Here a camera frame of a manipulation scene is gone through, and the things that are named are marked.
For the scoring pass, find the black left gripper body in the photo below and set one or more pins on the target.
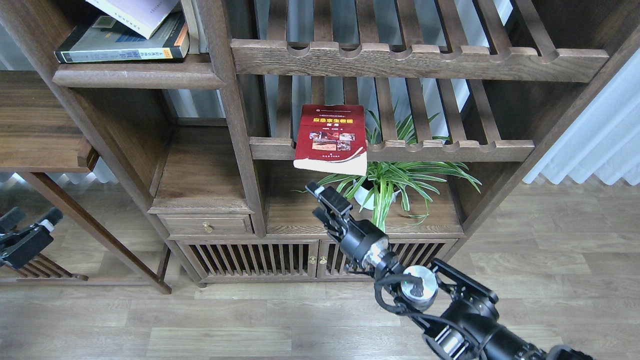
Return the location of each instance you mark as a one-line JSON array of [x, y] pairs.
[[4, 238]]

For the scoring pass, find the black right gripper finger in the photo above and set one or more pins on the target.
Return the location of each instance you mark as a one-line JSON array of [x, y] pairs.
[[326, 217], [331, 199]]

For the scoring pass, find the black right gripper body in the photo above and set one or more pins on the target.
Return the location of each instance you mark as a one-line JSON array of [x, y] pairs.
[[363, 243]]

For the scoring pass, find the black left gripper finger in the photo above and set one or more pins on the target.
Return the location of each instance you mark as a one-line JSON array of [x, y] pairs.
[[11, 219], [24, 244]]

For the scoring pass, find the red cover book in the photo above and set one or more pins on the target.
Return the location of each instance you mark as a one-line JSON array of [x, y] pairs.
[[332, 139]]

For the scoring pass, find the green grey cover book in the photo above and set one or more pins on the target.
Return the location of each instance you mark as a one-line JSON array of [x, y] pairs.
[[101, 38]]

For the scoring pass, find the white cover book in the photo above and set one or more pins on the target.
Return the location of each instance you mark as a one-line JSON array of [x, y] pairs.
[[141, 16]]

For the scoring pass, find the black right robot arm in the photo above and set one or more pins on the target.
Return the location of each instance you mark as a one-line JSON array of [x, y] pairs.
[[457, 314]]

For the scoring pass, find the green spider plant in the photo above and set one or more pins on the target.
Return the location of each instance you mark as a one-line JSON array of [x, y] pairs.
[[417, 176]]

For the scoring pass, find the wooden side table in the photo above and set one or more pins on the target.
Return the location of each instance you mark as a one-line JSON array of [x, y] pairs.
[[38, 138]]

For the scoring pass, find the brass drawer knob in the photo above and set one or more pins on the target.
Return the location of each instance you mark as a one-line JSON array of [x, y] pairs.
[[207, 228]]

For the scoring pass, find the large wooden bookshelf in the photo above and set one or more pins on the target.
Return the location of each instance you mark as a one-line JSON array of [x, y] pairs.
[[210, 139]]

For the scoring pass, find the beige upright book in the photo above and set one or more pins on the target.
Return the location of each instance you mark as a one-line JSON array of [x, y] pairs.
[[192, 24]]

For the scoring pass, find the white curtain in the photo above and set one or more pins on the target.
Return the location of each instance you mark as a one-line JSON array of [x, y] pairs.
[[604, 141]]

